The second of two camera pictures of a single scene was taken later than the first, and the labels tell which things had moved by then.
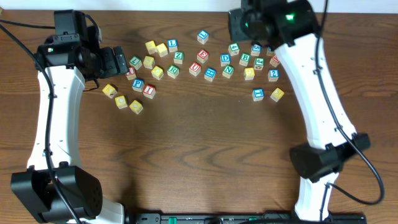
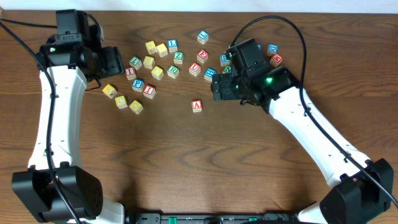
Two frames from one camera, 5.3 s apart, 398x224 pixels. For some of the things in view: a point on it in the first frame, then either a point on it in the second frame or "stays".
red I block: (131, 74) stays
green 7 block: (135, 61) stays
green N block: (227, 71) stays
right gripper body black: (238, 30) -> (231, 87)
